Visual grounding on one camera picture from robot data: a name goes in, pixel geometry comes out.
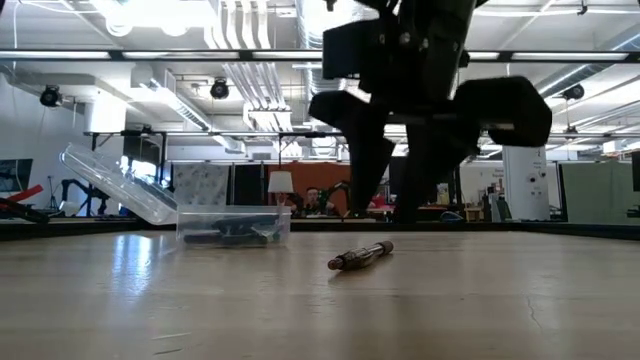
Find red slanted bar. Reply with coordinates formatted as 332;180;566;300
8;183;46;204

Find silver ventilation duct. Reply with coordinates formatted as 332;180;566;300
534;62;640;101

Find white pillar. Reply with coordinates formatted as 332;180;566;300
501;144;551;222

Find dark translucent pen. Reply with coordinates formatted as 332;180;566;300
326;240;395;273

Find person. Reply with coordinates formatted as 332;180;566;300
294;186;337;218

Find clear plastic supply box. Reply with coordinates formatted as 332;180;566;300
58;142;293;250

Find black partition panel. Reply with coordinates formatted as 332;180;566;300
230;163;265;206

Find dark wall screen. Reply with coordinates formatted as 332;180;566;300
0;158;34;194

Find green partition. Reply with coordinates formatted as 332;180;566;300
558;162;635;225

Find black background rig frame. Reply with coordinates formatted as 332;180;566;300
82;128;351;219

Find black slanted bar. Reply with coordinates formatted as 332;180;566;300
0;197;51;225

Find white table lamp shade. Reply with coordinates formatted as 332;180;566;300
267;170;295;195

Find red-handled scissors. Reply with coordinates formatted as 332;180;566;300
182;232;271;247

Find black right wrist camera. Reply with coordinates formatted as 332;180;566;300
322;19;387;82

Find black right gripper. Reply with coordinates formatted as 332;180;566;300
308;0;553;225

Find orange partition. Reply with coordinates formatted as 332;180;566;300
269;162;351;214

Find grey patterned panel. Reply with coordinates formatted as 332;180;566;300
172;164;231;206

